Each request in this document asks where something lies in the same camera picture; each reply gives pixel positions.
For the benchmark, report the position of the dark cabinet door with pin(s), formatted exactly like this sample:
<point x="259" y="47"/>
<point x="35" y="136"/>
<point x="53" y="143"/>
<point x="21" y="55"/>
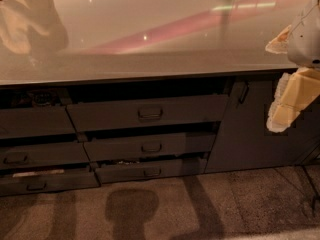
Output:
<point x="244" y="142"/>

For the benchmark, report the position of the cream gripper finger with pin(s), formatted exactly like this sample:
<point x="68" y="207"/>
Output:
<point x="279" y="45"/>

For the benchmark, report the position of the dark drawer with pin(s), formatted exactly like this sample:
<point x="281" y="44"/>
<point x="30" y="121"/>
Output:
<point x="149" y="146"/>
<point x="52" y="154"/>
<point x="69" y="180"/>
<point x="147" y="112"/>
<point x="34" y="122"/>
<point x="151" y="170"/>

